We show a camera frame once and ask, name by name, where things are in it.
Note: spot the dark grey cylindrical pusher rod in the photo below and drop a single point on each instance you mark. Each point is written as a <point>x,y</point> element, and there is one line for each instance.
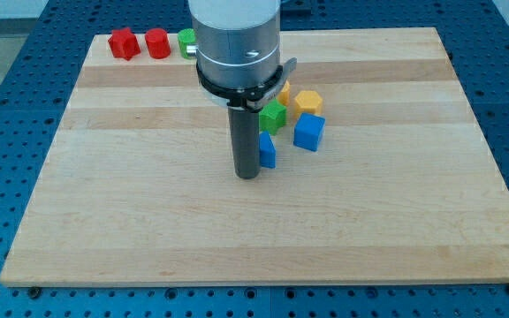
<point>244,129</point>

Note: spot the blue triangle block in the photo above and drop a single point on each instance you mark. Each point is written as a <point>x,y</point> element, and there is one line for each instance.
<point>267,151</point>

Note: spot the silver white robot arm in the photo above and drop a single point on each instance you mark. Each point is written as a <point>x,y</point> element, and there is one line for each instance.
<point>238,48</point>

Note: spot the yellow block behind arm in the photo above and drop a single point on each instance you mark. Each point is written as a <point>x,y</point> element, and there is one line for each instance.
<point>284,96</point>

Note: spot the blue cube block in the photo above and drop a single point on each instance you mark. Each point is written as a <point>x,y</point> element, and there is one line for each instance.
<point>308,131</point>

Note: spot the green star block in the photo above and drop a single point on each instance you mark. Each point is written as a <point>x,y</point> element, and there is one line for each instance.
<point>272,117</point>

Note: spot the yellow hexagon block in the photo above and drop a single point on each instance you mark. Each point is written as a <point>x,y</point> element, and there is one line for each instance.
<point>308,101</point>

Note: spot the red cylinder block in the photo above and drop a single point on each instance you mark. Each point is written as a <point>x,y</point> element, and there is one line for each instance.
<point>158,43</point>

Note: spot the wooden board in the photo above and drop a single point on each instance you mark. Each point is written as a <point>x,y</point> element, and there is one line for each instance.
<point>138,187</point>

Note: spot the red star block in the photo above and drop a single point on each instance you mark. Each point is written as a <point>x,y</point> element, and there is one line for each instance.
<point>124,44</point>

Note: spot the blue perforated metal table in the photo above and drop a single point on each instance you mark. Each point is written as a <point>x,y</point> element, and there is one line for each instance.
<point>35,91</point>

